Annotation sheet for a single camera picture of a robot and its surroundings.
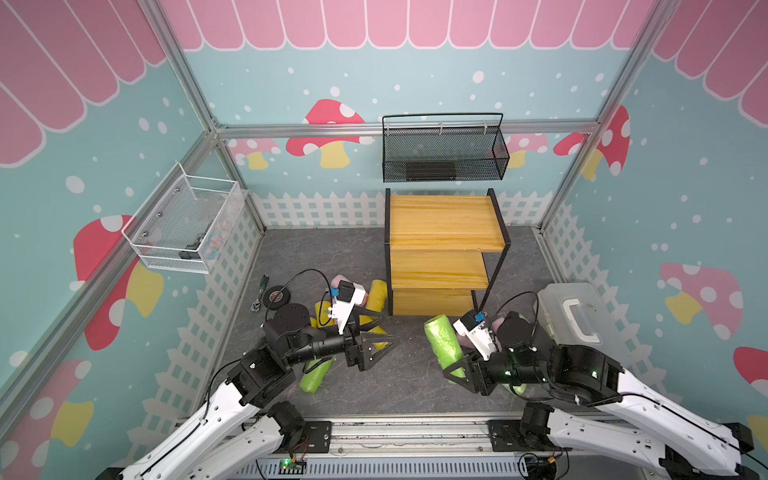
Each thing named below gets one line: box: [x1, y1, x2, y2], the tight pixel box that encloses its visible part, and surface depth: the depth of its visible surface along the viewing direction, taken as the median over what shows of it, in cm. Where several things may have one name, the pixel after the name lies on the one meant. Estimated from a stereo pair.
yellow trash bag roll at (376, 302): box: [360, 279, 388, 334], surface depth 97 cm
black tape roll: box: [263, 285, 291, 310], surface depth 101 cm
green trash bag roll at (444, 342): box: [424, 314, 466, 377], surface depth 61 cm
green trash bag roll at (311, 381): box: [299, 356, 336, 394], surface depth 82 cm
